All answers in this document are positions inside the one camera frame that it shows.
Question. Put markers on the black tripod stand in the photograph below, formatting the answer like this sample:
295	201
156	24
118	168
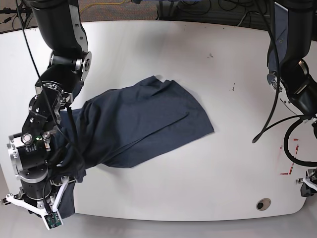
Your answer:
23	7

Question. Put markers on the dark blue printed T-shirt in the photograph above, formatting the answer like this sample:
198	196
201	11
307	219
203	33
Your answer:
122	128

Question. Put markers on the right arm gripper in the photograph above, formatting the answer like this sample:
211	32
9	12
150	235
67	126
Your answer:
42	195

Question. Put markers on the right table cable grommet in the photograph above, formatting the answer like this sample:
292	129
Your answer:
263	204

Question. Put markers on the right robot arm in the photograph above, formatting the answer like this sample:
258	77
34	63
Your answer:
45	154

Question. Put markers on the red tape rectangle marking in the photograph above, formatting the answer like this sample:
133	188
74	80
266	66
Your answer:
285	165

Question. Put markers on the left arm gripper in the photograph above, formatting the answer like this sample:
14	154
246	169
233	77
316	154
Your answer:
308	183

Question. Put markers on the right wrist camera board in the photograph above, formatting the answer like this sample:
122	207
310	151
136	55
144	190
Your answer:
53	220

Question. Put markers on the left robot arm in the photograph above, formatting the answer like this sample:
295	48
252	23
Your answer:
290	28

